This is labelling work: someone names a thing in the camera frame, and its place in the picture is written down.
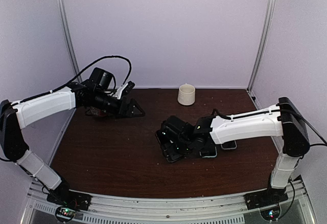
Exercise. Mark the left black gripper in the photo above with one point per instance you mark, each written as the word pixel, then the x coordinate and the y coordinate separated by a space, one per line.
pixel 121 114

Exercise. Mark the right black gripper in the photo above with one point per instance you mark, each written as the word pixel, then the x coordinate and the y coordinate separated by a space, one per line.
pixel 170 155

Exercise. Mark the light blue phone case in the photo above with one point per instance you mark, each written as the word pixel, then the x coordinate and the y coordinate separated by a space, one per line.
pixel 209 151

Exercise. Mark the lavender phone case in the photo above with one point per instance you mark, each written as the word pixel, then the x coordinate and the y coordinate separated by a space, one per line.
pixel 231 145

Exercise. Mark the black smartphone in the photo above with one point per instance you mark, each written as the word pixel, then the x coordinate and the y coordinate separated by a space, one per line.
pixel 168 148

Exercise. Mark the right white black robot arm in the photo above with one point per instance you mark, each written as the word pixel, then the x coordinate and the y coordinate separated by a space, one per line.
pixel 178 138

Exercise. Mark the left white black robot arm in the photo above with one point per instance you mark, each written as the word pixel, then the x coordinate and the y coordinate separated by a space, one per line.
pixel 91 93

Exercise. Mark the red floral saucer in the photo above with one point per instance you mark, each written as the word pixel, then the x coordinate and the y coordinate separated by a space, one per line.
pixel 94 112

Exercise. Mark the cream ribbed cup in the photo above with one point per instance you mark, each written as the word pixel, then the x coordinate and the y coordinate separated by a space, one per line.
pixel 186 95

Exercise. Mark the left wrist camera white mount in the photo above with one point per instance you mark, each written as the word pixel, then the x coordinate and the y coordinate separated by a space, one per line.
pixel 124 90

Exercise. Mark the aluminium front rail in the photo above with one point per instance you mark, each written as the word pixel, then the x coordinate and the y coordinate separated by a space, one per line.
pixel 230 208

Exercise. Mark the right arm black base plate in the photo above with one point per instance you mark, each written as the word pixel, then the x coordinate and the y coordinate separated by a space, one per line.
pixel 265 198

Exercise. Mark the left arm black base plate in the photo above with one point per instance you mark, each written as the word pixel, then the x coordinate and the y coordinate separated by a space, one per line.
pixel 77 201

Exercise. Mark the left aluminium corner post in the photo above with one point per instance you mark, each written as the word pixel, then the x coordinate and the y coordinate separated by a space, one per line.
pixel 67 36

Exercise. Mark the aluminium corner post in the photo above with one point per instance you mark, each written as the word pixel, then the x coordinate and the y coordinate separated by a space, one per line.
pixel 262 43
pixel 67 36

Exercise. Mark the right aluminium corner post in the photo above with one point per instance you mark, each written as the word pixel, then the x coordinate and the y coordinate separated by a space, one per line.
pixel 262 43

